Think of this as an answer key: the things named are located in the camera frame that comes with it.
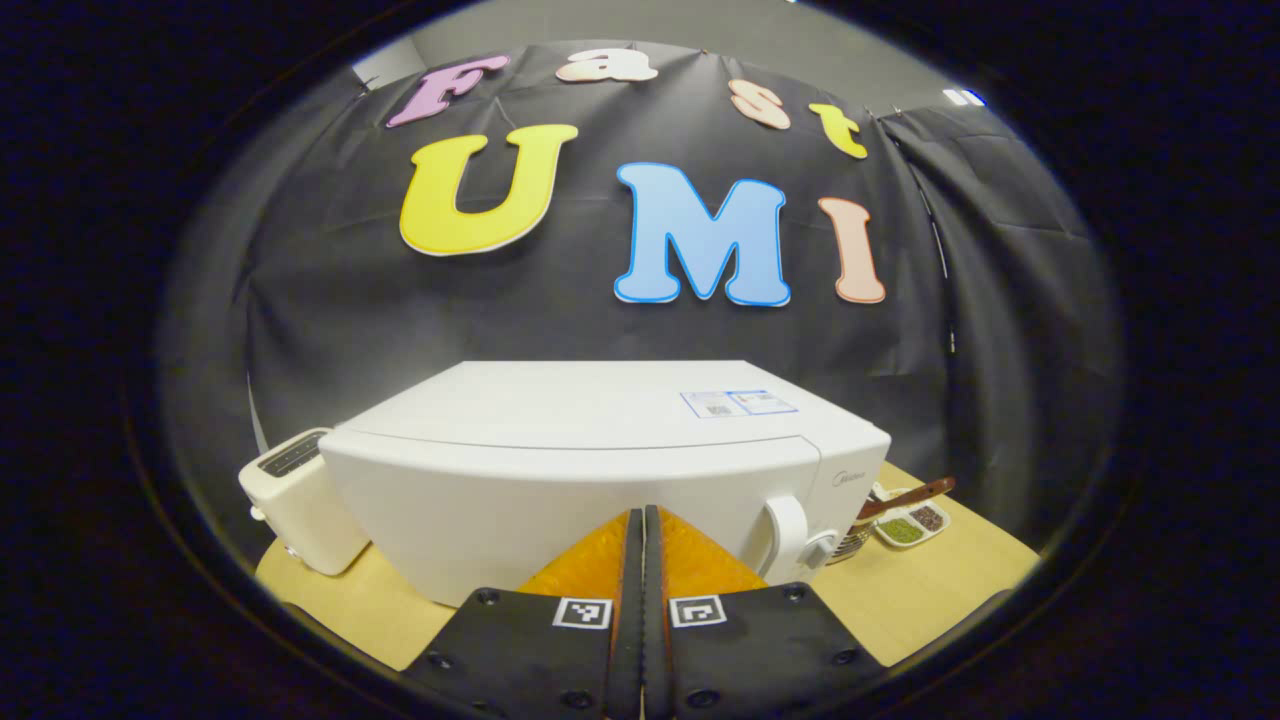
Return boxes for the black backdrop cloth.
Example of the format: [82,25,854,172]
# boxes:
[160,40,1121,561]

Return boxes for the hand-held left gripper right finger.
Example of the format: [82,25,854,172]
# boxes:
[643,505,886,719]

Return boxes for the white toaster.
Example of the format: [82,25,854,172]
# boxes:
[238,428,371,577]

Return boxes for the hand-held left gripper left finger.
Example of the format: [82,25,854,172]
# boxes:
[400,507,644,719]

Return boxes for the brown wooden spoon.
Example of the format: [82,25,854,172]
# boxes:
[855,476,957,521]

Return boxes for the white divided grain dish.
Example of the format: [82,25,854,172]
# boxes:
[870,487,952,549]

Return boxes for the white microwave oven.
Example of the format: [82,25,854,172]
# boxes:
[318,360,893,609]

